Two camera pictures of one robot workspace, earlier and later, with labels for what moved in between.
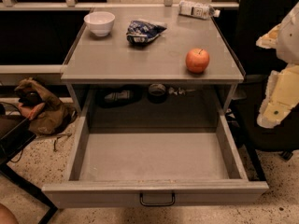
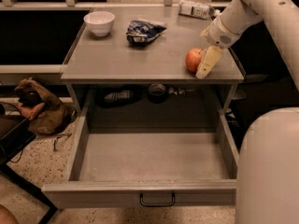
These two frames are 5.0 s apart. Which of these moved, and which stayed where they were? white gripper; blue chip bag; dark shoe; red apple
Moved: white gripper
Stayed: dark shoe; red apple; blue chip bag
